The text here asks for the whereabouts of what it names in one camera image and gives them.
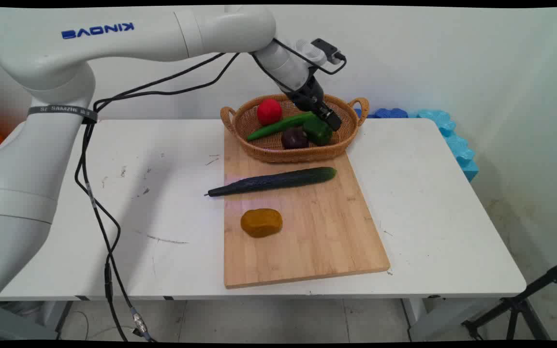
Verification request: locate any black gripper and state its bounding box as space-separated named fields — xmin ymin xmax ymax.
xmin=281 ymin=72 xmax=343 ymax=132

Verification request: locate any dark green cucumber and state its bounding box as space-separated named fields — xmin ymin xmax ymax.
xmin=205 ymin=166 xmax=337 ymax=198

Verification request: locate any green bell pepper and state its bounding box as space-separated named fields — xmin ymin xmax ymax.
xmin=302 ymin=118 xmax=334 ymax=147

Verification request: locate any dark purple onion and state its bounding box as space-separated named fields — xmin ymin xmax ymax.
xmin=280 ymin=127 xmax=309 ymax=150

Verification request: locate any long green chili pepper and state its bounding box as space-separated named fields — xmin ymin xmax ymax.
xmin=246 ymin=112 xmax=318 ymax=142

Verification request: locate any red tomato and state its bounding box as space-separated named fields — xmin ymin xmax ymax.
xmin=256 ymin=99 xmax=283 ymax=127

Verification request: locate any woven wicker basket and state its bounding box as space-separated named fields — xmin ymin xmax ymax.
xmin=220 ymin=93 xmax=370 ymax=164

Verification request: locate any dark blue foam piece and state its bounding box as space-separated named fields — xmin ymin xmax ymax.
xmin=354 ymin=107 xmax=410 ymax=119

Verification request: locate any wooden cutting board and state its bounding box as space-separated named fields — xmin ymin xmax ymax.
xmin=223 ymin=127 xmax=391 ymax=290

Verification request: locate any brown potato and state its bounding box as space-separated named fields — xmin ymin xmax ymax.
xmin=240 ymin=208 xmax=284 ymax=239

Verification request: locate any light blue foam piece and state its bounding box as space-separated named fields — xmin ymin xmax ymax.
xmin=415 ymin=109 xmax=480 ymax=183

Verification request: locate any white table leg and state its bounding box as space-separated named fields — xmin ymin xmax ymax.
xmin=401 ymin=295 xmax=494 ymax=342
xmin=0 ymin=300 xmax=73 ymax=342

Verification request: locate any black tripod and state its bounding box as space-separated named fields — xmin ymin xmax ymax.
xmin=461 ymin=257 xmax=557 ymax=342

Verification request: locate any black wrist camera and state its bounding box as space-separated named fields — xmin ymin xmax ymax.
xmin=310 ymin=38 xmax=347 ymax=66

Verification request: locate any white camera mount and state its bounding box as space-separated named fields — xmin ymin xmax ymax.
xmin=295 ymin=39 xmax=328 ymax=67

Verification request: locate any black cable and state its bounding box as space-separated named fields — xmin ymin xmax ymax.
xmin=74 ymin=38 xmax=348 ymax=343
xmin=74 ymin=52 xmax=241 ymax=343

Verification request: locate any grey velcro strap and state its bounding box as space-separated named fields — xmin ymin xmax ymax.
xmin=28 ymin=104 xmax=99 ymax=124

